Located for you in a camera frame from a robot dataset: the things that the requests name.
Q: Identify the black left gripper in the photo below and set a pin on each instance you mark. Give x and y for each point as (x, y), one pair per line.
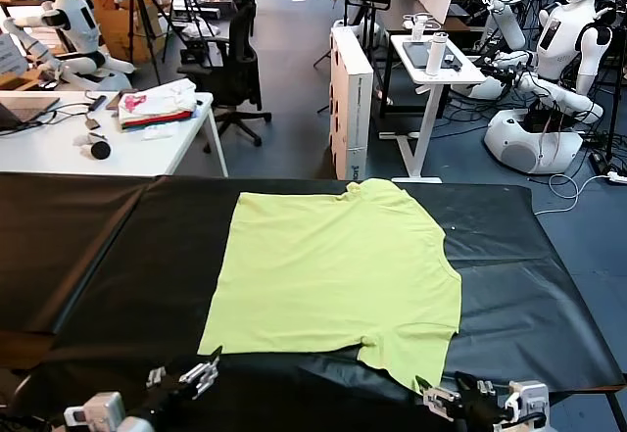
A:
(161, 400)

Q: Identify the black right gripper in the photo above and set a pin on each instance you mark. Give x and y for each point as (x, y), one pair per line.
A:
(482, 410)

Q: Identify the yellow-green t-shirt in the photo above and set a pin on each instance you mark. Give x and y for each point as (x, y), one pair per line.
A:
(318, 265)

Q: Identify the stack of folded clothes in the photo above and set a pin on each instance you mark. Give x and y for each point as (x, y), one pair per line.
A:
(157, 101)

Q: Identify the black vinyl table cover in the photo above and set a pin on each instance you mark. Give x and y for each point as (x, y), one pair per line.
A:
(49, 246)
(499, 304)

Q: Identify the black round speaker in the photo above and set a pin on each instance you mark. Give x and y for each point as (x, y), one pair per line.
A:
(99, 151)

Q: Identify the clear plastic bag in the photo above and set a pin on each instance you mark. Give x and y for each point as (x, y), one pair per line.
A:
(158, 131)

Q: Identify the white office desk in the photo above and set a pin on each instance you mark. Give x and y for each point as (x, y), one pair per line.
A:
(49, 158)

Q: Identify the white power strip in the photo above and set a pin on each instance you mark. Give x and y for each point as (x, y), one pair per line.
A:
(618, 176)

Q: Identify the small square grey device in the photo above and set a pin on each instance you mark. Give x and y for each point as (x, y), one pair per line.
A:
(91, 122)

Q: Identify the black usb hub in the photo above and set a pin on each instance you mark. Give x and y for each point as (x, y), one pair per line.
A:
(98, 102)

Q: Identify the white standing desk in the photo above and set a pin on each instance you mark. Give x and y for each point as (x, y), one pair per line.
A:
(426, 109)

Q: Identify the grey laptop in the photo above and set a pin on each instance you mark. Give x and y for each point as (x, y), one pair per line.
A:
(24, 109)

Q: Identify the black office chair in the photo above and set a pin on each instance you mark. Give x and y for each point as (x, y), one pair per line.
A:
(240, 60)

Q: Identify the tall white cardboard box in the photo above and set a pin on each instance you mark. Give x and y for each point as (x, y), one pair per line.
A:
(350, 89)

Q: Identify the black handheld device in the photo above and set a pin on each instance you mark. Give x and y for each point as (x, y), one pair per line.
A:
(453, 62)

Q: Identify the white insulated bottle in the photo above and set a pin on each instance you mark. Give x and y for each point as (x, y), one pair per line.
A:
(436, 55)

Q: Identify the dark tablet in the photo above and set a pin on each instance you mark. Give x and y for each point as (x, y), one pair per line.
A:
(416, 55)

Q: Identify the black stand pole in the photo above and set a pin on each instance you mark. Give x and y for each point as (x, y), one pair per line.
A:
(614, 84)

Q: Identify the brown cardboard box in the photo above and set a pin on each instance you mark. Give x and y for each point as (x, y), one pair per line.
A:
(115, 30)

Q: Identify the white humanoid robot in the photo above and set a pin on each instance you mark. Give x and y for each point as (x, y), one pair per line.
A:
(558, 45)
(78, 20)
(509, 20)

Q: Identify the white paper sign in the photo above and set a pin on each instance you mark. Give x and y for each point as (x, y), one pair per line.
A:
(12, 55)

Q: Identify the dark wooden table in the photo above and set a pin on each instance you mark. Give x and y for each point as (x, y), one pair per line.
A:
(455, 20)

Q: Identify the white vr controllers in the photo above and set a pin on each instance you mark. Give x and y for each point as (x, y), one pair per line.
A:
(419, 23)

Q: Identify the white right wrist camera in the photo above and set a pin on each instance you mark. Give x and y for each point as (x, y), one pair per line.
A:
(529, 398)

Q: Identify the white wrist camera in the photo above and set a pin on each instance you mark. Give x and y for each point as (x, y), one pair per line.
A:
(98, 407)
(529, 398)

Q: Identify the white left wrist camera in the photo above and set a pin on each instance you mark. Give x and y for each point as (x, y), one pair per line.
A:
(98, 407)

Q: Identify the black camera tripod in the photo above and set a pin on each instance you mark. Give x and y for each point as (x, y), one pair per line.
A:
(137, 11)
(193, 11)

